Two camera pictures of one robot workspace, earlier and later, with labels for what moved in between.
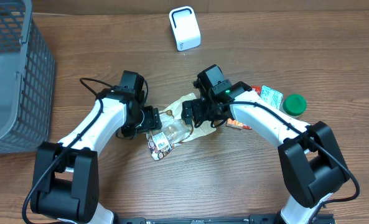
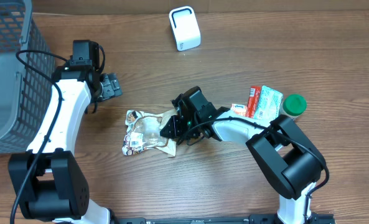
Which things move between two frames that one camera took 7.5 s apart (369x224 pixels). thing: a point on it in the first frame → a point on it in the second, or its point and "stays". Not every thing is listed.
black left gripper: (151, 119) → (111, 86)
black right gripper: (200, 117) → (177, 132)
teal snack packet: (272, 96) stays
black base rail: (251, 219) stays
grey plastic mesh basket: (20, 79) stays
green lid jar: (294, 104) stays
